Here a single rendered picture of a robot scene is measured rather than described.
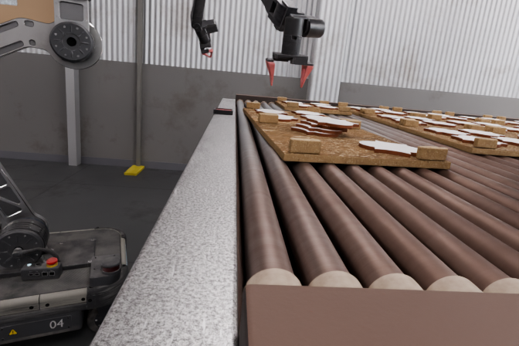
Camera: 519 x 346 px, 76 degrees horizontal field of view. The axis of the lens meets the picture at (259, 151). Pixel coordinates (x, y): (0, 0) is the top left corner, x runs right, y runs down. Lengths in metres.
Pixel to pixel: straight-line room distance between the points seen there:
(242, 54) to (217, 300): 3.36
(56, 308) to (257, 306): 1.35
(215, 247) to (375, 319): 0.16
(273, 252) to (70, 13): 1.31
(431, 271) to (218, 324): 0.19
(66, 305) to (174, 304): 1.28
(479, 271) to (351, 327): 0.20
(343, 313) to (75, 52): 1.34
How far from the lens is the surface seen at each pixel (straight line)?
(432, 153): 0.75
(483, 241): 0.45
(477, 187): 0.69
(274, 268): 0.28
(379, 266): 0.32
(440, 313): 0.23
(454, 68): 4.21
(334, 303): 0.21
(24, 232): 1.59
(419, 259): 0.36
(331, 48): 3.51
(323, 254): 0.31
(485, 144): 1.08
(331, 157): 0.64
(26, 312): 1.53
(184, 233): 0.34
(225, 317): 0.24
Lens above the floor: 1.07
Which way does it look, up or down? 13 degrees down
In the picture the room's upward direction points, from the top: 5 degrees clockwise
